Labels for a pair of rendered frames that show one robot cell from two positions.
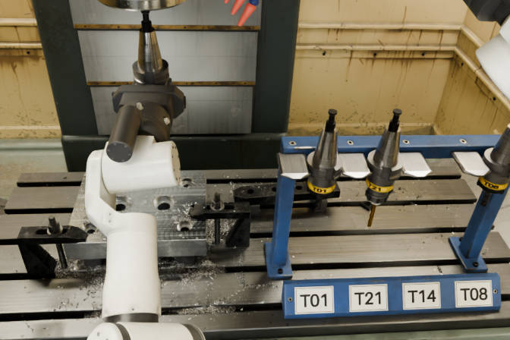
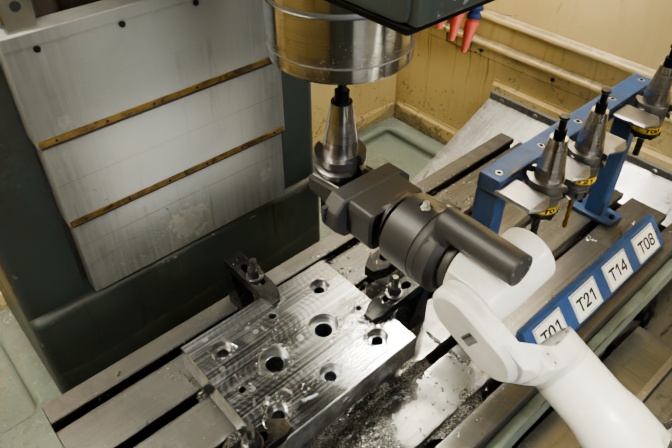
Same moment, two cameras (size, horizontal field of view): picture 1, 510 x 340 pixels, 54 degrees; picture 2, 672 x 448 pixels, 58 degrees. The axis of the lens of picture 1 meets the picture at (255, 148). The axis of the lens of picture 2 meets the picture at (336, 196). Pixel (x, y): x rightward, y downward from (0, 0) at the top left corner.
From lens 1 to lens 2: 0.62 m
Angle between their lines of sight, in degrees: 28
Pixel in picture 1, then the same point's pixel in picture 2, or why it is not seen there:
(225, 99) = (253, 163)
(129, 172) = (517, 291)
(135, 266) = (621, 393)
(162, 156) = (539, 250)
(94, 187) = (502, 333)
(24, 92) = not seen: outside the picture
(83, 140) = (70, 312)
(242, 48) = (266, 89)
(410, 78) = not seen: hidden behind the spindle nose
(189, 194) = (338, 298)
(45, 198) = (123, 418)
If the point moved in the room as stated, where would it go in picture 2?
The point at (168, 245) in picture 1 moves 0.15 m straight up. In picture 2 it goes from (381, 369) to (386, 304)
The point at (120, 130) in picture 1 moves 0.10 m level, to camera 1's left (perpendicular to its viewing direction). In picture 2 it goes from (501, 243) to (420, 290)
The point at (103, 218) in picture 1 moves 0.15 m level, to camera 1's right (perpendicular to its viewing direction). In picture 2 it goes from (546, 364) to (642, 293)
